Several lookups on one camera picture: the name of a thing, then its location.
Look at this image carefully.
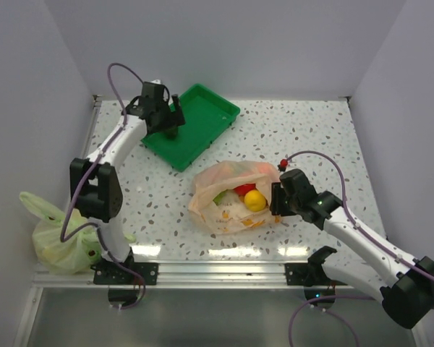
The green grape bunch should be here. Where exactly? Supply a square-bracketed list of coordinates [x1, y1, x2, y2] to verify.
[213, 190, 227, 205]

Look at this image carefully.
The red fruit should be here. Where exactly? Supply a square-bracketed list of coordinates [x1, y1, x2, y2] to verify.
[233, 184, 256, 196]

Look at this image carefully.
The green plastic tray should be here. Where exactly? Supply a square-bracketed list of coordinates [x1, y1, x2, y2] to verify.
[142, 84, 240, 172]

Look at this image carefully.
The green lime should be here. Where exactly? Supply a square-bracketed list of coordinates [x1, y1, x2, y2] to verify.
[164, 127, 179, 140]

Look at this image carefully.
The aluminium side rail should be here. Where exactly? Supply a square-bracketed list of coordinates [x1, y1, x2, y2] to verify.
[76, 95, 103, 158]

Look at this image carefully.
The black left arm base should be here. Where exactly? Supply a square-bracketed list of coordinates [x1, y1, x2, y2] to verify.
[90, 254, 159, 286]

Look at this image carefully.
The yellow lemon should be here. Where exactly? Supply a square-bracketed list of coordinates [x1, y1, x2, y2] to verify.
[244, 189, 267, 213]

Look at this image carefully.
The orange translucent plastic bag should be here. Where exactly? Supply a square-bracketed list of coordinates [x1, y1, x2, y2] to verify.
[188, 160, 282, 234]

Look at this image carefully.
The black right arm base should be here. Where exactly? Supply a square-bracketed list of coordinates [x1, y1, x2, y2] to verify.
[284, 246, 346, 287]

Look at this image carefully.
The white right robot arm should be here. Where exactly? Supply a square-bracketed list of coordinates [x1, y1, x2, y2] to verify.
[270, 169, 434, 329]

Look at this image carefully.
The green translucent plastic bag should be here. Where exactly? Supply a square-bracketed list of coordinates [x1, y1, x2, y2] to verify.
[20, 192, 136, 275]

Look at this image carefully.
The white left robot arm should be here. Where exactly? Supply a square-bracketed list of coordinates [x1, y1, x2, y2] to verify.
[67, 80, 185, 284]

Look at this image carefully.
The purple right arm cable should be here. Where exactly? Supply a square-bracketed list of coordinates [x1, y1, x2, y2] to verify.
[285, 150, 434, 347]

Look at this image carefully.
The aluminium front rail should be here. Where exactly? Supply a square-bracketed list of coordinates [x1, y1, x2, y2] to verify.
[32, 262, 413, 290]

